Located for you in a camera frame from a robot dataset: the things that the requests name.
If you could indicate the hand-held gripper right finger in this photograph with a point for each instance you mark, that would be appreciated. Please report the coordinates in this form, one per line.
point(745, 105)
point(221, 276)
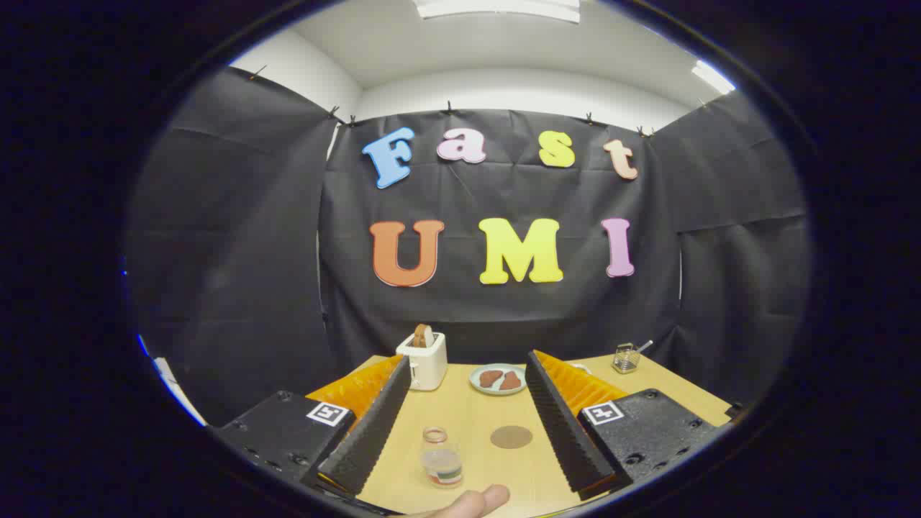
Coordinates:
point(561, 424)

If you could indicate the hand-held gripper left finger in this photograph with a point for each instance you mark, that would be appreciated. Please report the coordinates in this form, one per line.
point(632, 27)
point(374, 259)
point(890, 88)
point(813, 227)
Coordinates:
point(374, 424)

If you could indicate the round brown coaster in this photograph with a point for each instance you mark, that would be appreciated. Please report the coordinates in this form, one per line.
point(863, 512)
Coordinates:
point(511, 437)

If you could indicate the clear plastic juice bottle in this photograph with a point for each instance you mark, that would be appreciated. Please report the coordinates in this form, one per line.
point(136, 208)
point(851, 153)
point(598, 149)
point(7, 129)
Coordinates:
point(440, 462)

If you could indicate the small white oval dish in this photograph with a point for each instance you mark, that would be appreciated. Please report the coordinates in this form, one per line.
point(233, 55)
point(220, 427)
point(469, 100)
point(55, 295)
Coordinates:
point(583, 367)

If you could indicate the brown meat piece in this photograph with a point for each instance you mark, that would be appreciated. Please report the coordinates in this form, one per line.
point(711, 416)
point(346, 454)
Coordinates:
point(511, 382)
point(491, 378)

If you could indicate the white toaster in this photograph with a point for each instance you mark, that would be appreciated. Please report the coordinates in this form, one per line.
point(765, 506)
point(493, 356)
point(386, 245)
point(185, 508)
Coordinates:
point(426, 367)

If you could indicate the wooden table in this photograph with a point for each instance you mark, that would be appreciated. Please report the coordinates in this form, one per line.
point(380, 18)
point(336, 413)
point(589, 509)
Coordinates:
point(468, 414)

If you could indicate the pale green plate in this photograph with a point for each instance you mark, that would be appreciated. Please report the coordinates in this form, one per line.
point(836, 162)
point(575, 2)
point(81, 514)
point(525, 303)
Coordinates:
point(477, 382)

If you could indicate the brown bread slice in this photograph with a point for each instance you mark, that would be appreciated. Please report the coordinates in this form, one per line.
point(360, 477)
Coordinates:
point(423, 336)

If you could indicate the black backdrop cloth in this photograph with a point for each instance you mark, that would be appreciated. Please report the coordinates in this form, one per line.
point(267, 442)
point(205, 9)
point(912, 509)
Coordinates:
point(504, 324)

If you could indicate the row of black cloth clips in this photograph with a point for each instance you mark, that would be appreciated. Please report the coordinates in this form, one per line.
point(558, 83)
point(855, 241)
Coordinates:
point(448, 109)

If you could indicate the small ceiling light panel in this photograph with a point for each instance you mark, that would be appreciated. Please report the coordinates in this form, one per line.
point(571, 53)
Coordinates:
point(712, 76)

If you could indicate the long ceiling light panel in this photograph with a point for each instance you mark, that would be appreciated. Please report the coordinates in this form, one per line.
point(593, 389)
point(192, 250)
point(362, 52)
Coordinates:
point(496, 7)

